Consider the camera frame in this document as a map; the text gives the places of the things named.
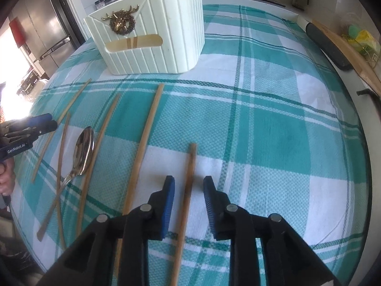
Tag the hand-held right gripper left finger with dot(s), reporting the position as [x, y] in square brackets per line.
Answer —
[168, 202]

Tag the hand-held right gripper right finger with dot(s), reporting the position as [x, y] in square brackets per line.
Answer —
[210, 205]

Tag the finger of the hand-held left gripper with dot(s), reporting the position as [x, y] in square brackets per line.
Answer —
[35, 118]
[44, 127]

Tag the large metal spoon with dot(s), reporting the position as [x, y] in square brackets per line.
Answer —
[84, 147]

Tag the cream ribbed utensil holder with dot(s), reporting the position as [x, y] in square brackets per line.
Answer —
[166, 35]

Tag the person's left hand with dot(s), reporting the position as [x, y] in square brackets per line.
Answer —
[6, 178]

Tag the red hanging cloth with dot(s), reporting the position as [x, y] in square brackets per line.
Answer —
[17, 32]

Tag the grey refrigerator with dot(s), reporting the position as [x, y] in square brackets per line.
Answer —
[44, 20]

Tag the teal checked tablecloth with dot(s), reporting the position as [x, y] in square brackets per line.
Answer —
[268, 125]

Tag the wooden cutting board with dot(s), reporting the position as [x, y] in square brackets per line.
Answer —
[354, 62]

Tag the yellow green sponges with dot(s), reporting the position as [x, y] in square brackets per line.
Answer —
[361, 37]

